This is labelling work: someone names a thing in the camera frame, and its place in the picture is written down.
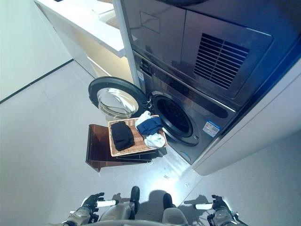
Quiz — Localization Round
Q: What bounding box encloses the dark blue garment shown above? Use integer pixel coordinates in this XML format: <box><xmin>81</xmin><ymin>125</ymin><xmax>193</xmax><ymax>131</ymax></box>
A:
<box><xmin>136</xmin><ymin>117</ymin><xmax>164</xmax><ymax>136</ymax></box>

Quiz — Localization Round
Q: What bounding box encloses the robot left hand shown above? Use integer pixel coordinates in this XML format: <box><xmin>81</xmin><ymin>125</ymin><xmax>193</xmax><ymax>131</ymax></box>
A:
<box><xmin>81</xmin><ymin>192</ymin><xmax>118</xmax><ymax>213</ymax></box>

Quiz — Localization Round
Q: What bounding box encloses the robot left leg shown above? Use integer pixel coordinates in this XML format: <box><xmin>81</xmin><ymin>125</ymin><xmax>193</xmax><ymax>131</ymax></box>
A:
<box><xmin>98</xmin><ymin>186</ymin><xmax>141</xmax><ymax>224</ymax></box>

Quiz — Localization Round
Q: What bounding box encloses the white crumpled garment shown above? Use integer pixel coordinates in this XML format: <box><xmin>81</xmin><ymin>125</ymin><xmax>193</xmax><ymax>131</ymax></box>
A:
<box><xmin>136</xmin><ymin>110</ymin><xmax>152</xmax><ymax>126</ymax></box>

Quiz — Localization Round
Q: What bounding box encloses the black folded garment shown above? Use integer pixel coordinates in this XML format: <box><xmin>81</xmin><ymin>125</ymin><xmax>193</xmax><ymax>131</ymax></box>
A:
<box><xmin>110</xmin><ymin>121</ymin><xmax>135</xmax><ymax>152</ymax></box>

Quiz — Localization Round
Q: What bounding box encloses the blue white energy sticker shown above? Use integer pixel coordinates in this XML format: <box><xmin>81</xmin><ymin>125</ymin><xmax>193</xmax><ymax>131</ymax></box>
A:
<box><xmin>136</xmin><ymin>70</ymin><xmax>145</xmax><ymax>88</ymax></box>

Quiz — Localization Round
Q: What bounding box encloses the white vertical cabinet panel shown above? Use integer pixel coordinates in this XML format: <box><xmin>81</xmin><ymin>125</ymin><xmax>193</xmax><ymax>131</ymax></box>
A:
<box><xmin>112</xmin><ymin>0</ymin><xmax>146</xmax><ymax>93</ymax></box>

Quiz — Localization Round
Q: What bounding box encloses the white light blue garment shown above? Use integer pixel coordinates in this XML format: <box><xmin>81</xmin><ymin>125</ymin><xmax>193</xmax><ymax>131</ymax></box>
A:
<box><xmin>143</xmin><ymin>131</ymin><xmax>166</xmax><ymax>149</ymax></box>

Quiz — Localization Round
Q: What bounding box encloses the blue product label sticker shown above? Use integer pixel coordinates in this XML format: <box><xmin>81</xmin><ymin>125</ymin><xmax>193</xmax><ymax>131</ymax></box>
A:
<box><xmin>203</xmin><ymin>120</ymin><xmax>222</xmax><ymax>137</ymax></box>

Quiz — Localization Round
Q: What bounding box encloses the white cabinet side panel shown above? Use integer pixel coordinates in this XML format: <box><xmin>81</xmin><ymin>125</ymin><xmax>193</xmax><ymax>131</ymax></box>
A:
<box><xmin>191</xmin><ymin>61</ymin><xmax>301</xmax><ymax>177</ymax></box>

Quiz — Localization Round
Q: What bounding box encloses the round washing machine door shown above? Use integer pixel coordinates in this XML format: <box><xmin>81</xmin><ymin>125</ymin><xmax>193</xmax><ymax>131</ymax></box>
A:
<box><xmin>88</xmin><ymin>76</ymin><xmax>148</xmax><ymax>118</ymax></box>

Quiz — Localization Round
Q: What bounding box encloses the grey front-load washing machine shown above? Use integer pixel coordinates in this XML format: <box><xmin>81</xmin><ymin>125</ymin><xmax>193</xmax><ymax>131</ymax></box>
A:
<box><xmin>132</xmin><ymin>48</ymin><xmax>237</xmax><ymax>165</ymax></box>

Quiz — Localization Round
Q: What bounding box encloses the white counter cabinet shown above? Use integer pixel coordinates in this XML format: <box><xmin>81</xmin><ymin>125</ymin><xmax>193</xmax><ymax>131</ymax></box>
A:
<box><xmin>34</xmin><ymin>0</ymin><xmax>134</xmax><ymax>83</ymax></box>

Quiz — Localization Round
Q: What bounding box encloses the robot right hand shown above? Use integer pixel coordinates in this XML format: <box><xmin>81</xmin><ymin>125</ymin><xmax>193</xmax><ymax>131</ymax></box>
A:
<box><xmin>195</xmin><ymin>194</ymin><xmax>232</xmax><ymax>214</ymax></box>

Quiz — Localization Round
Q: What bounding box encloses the robot leg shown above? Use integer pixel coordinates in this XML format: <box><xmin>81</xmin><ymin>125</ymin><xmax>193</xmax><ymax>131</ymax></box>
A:
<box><xmin>161</xmin><ymin>193</ymin><xmax>184</xmax><ymax>224</ymax></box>
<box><xmin>98</xmin><ymin>186</ymin><xmax>141</xmax><ymax>224</ymax></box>

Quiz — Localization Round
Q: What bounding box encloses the robot right leg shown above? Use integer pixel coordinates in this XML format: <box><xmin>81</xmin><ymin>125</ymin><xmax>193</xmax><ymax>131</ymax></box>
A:
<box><xmin>161</xmin><ymin>193</ymin><xmax>184</xmax><ymax>224</ymax></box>

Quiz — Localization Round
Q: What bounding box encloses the grey dryer with vent grille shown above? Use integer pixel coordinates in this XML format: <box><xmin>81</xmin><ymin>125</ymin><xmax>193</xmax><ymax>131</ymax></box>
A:
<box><xmin>119</xmin><ymin>0</ymin><xmax>301</xmax><ymax>107</ymax></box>

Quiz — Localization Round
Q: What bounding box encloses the dark brown wooden stool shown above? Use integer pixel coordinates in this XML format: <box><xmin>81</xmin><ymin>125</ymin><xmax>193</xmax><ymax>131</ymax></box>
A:
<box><xmin>85</xmin><ymin>124</ymin><xmax>169</xmax><ymax>173</ymax></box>

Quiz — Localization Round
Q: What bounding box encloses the woven wicker laundry basket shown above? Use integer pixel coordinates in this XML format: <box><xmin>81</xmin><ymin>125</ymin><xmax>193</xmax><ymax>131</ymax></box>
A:
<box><xmin>108</xmin><ymin>114</ymin><xmax>169</xmax><ymax>157</ymax></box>

